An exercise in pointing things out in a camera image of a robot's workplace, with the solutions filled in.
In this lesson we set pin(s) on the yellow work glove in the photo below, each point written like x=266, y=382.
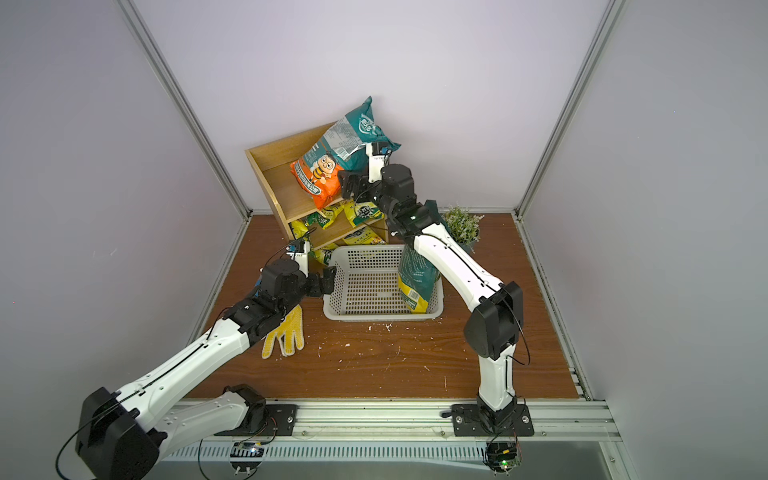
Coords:
x=288, y=336

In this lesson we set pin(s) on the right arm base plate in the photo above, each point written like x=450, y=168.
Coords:
x=492, y=419

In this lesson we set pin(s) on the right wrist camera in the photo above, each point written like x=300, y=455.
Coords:
x=377, y=157

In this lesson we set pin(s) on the wooden shelf unit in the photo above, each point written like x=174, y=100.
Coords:
x=288, y=201

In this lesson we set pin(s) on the dark green yellow soil bag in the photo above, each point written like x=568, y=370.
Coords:
x=417, y=278

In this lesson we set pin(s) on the white plastic basket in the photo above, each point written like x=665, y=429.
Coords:
x=366, y=287

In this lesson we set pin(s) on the aluminium front rail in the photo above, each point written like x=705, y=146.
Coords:
x=399, y=420

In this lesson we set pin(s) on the green orange bee fertilizer bag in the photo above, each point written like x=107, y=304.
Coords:
x=347, y=145

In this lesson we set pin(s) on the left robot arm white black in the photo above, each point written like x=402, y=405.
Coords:
x=125, y=433

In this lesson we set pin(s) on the yellow packet lower shelf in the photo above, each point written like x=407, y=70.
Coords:
x=363, y=236

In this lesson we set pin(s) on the green packet lower shelf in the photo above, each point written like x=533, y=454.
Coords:
x=302, y=231

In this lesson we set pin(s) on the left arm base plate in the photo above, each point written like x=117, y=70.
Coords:
x=271, y=420

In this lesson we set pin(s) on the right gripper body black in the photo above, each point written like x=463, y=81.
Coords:
x=351, y=183

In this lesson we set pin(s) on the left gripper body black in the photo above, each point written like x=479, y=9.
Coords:
x=308, y=286

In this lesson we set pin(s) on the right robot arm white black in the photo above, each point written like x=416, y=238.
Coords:
x=495, y=324

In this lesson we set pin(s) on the artificial green plant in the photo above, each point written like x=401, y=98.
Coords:
x=463, y=225

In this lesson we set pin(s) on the yellow green fertilizer packet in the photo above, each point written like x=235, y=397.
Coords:
x=359, y=213
x=325, y=217

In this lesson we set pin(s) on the blue-grey plastic flower pot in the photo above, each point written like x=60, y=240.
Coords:
x=469, y=246

